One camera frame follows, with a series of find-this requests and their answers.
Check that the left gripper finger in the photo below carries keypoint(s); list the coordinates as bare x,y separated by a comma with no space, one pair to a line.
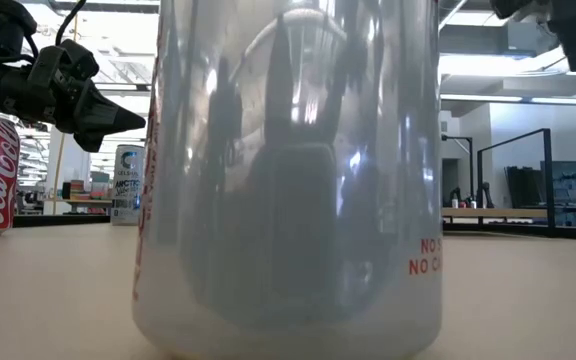
108,117
93,141

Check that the silver Diet Coke can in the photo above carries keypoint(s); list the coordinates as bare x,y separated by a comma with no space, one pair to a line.
288,200

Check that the white pillar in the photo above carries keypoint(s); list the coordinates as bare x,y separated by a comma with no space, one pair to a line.
75,170

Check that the black panel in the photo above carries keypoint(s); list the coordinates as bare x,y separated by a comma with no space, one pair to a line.
523,187

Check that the wooden background table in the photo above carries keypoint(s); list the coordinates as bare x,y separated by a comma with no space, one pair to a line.
88,201

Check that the ceiling light strip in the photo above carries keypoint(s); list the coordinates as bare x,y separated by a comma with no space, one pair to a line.
508,98

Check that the white Celsius Arctic Vibe can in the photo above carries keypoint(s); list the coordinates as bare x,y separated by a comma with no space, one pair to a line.
127,185

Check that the colourful stacked items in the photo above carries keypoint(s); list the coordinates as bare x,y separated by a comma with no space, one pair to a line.
75,189

